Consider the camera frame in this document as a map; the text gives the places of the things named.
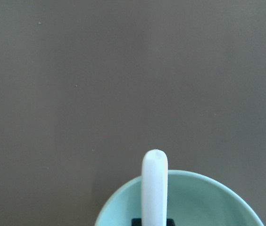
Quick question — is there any mint green bowl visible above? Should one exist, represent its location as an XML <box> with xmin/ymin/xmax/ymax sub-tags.
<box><xmin>95</xmin><ymin>170</ymin><xmax>263</xmax><ymax>226</ymax></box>

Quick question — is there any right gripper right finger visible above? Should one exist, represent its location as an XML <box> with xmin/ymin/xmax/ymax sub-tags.
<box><xmin>166</xmin><ymin>218</ymin><xmax>175</xmax><ymax>226</ymax></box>

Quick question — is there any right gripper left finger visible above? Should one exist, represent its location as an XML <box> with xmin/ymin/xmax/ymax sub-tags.
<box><xmin>131</xmin><ymin>218</ymin><xmax>142</xmax><ymax>226</ymax></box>

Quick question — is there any white ceramic spoon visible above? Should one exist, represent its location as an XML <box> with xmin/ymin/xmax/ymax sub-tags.
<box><xmin>141</xmin><ymin>149</ymin><xmax>168</xmax><ymax>226</ymax></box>

